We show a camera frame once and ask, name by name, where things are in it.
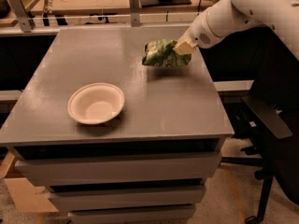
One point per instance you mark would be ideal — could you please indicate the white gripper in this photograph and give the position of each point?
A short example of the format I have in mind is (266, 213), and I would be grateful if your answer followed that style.
(199, 34)

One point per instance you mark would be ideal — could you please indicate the green jalapeno chip bag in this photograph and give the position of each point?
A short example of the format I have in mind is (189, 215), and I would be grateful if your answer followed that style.
(161, 53)

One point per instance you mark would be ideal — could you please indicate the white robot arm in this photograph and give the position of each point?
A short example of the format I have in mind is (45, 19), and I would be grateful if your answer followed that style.
(281, 16)

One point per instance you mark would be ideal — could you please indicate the white paper bowl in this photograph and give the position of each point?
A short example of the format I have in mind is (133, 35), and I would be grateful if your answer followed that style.
(96, 103)

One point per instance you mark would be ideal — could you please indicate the black office chair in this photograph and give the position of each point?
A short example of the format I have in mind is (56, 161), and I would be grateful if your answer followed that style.
(270, 117)

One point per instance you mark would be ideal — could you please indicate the grey drawer cabinet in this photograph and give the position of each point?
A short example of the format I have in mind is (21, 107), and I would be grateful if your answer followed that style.
(149, 163)

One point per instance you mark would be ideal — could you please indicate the wooden board on floor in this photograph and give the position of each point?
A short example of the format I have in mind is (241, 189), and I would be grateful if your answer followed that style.
(21, 202)

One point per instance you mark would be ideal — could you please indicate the metal bracket middle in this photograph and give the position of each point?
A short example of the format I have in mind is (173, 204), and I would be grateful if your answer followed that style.
(134, 13)

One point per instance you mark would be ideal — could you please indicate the metal bracket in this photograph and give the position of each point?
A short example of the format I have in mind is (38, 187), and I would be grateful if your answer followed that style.
(134, 13)
(24, 20)

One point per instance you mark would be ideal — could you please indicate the metal bracket left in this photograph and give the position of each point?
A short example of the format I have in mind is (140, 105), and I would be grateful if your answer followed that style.
(24, 20)

